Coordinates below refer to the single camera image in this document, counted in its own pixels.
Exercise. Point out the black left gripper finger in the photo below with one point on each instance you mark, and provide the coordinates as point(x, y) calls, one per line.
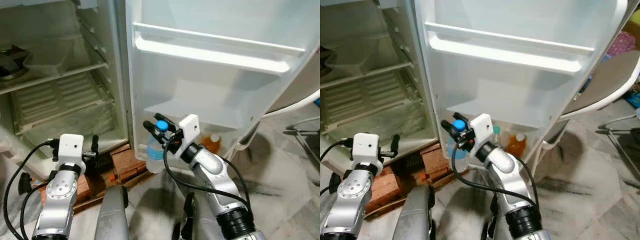
point(95, 144)
point(395, 144)

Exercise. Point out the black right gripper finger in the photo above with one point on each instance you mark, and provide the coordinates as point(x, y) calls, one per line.
point(462, 121)
point(167, 122)
point(152, 130)
point(449, 129)

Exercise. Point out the clear bottle blue cap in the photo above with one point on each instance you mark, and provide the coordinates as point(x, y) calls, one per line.
point(156, 159)
point(455, 159)

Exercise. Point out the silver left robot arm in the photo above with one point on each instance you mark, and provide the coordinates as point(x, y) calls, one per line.
point(57, 200)
point(352, 200)

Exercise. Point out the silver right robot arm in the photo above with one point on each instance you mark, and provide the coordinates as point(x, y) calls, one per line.
point(505, 167)
point(210, 167)

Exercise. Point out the white fridge cabinet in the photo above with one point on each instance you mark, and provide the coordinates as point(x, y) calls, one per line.
point(117, 100)
point(425, 100)

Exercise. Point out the white fridge door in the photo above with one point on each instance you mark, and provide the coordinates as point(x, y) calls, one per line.
point(225, 100)
point(520, 100)

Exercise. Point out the orange drink bottle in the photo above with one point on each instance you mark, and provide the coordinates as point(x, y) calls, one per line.
point(212, 146)
point(517, 146)

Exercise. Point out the grey robot left leg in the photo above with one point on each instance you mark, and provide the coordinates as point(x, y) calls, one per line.
point(414, 215)
point(111, 215)

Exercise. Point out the dark metal pan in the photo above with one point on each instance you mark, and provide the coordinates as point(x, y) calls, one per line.
point(325, 62)
point(12, 62)

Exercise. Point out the pink patterned bag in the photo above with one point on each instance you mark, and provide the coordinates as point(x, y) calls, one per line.
point(621, 45)

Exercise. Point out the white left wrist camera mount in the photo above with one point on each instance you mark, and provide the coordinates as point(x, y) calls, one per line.
point(367, 147)
point(70, 147)

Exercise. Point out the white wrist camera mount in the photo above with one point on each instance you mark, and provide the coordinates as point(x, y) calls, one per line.
point(483, 127)
point(367, 147)
point(189, 127)
point(70, 147)

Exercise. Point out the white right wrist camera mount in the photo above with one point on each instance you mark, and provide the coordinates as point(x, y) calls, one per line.
point(189, 127)
point(483, 127)

